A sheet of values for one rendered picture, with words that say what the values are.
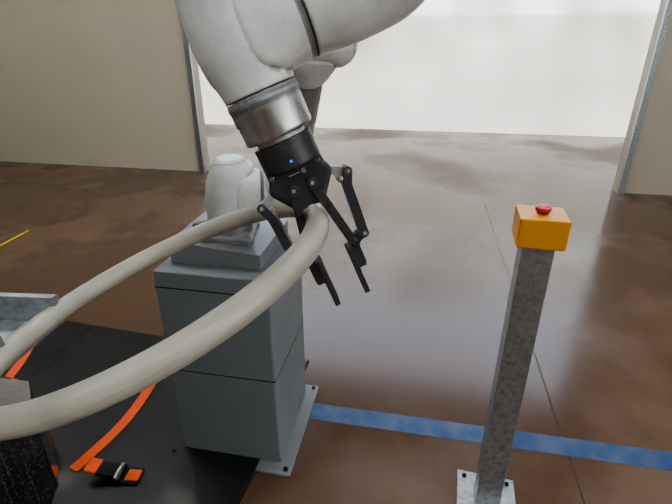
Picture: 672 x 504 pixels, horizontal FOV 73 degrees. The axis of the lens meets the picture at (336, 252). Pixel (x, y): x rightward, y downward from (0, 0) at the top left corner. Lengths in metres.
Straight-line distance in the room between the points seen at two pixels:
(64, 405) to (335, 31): 0.45
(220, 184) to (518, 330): 1.00
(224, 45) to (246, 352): 1.23
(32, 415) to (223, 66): 0.38
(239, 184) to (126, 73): 4.97
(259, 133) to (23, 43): 6.72
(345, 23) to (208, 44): 0.15
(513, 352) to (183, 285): 1.04
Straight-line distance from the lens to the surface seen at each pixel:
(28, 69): 7.23
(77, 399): 0.45
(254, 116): 0.54
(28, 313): 0.86
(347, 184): 0.59
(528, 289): 1.33
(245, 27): 0.54
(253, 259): 1.51
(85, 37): 6.65
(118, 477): 2.01
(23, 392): 1.60
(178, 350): 0.42
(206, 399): 1.84
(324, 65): 1.13
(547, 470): 2.08
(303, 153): 0.56
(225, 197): 1.52
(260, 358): 1.62
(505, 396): 1.53
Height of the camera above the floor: 1.47
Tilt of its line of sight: 24 degrees down
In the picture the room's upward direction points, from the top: straight up
